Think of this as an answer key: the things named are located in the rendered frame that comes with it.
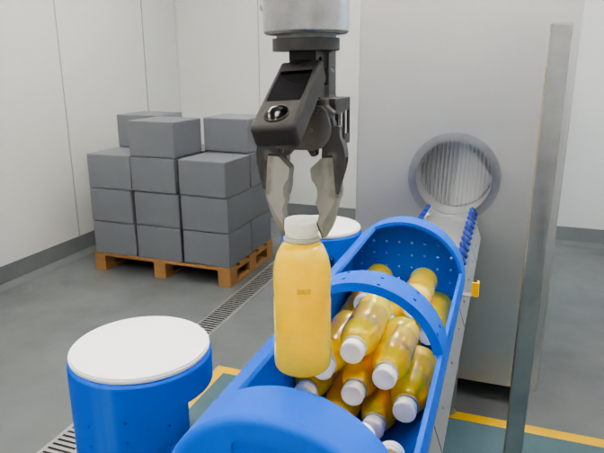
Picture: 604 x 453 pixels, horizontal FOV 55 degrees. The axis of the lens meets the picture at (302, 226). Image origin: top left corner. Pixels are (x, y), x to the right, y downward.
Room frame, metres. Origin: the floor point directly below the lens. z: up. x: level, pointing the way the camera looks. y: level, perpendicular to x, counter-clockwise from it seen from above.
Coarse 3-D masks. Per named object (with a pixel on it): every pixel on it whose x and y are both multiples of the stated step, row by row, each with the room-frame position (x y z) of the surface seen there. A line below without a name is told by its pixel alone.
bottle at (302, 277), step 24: (288, 240) 0.60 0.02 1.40; (312, 240) 0.60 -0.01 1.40; (288, 264) 0.59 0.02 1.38; (312, 264) 0.59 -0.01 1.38; (288, 288) 0.59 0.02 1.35; (312, 288) 0.58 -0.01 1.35; (288, 312) 0.59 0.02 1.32; (312, 312) 0.58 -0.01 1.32; (288, 336) 0.59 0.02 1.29; (312, 336) 0.58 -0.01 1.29; (288, 360) 0.59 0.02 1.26; (312, 360) 0.58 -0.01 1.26
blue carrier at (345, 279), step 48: (384, 240) 1.35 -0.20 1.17; (432, 240) 1.31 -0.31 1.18; (336, 288) 0.91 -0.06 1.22; (384, 288) 0.89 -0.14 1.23; (432, 336) 0.86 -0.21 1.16; (240, 384) 0.61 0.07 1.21; (288, 384) 0.91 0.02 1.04; (432, 384) 0.76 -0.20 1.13; (192, 432) 0.55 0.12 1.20; (240, 432) 0.52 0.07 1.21; (288, 432) 0.51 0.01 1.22; (336, 432) 0.51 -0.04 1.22; (384, 432) 0.87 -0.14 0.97
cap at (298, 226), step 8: (296, 216) 0.63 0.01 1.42; (304, 216) 0.63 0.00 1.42; (312, 216) 0.63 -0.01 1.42; (288, 224) 0.60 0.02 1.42; (296, 224) 0.60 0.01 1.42; (304, 224) 0.60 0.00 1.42; (312, 224) 0.60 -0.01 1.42; (288, 232) 0.60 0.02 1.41; (296, 232) 0.60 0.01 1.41; (304, 232) 0.60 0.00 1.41; (312, 232) 0.60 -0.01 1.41
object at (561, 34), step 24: (552, 24) 1.77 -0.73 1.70; (552, 48) 1.77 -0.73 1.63; (552, 72) 1.76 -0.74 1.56; (552, 96) 1.76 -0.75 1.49; (552, 120) 1.76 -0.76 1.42; (552, 144) 1.76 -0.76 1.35; (552, 168) 1.75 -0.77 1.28; (552, 192) 1.75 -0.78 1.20; (528, 240) 1.77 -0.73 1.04; (528, 264) 1.76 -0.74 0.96; (528, 288) 1.76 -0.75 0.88; (528, 312) 1.76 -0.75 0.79; (528, 336) 1.76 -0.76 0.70; (528, 360) 1.75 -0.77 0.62; (528, 384) 1.75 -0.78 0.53
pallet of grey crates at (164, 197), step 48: (144, 144) 4.17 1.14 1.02; (192, 144) 4.32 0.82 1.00; (240, 144) 4.36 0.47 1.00; (96, 192) 4.33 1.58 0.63; (144, 192) 4.19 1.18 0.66; (192, 192) 4.04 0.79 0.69; (240, 192) 4.17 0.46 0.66; (96, 240) 4.35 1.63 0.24; (144, 240) 4.19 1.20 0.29; (192, 240) 4.05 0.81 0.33; (240, 240) 4.13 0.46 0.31
